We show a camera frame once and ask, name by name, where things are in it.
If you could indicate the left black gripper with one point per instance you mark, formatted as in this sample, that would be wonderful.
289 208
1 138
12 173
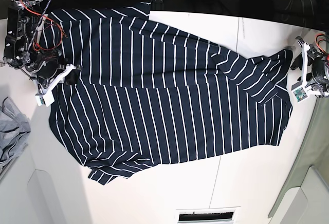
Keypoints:
319 68

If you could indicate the navy white striped t-shirt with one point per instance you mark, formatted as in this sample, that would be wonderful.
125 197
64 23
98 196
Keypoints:
151 94

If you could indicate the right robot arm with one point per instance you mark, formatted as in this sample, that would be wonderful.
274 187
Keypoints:
33 40

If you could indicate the grey clothes pile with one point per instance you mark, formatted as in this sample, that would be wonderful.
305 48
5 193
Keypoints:
15 129

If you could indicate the white vent slot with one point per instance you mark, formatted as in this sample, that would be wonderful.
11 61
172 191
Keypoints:
207 216

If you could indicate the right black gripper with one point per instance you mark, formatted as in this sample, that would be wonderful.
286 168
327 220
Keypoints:
46 67

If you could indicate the grey-green side panel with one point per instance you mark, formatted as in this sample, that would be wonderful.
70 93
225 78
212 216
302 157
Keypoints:
313 147

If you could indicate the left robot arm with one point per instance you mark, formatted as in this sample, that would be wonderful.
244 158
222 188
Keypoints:
317 49

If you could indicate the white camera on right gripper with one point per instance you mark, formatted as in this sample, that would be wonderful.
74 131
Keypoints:
45 95

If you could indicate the black round stool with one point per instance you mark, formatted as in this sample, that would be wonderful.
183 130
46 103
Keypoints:
257 9

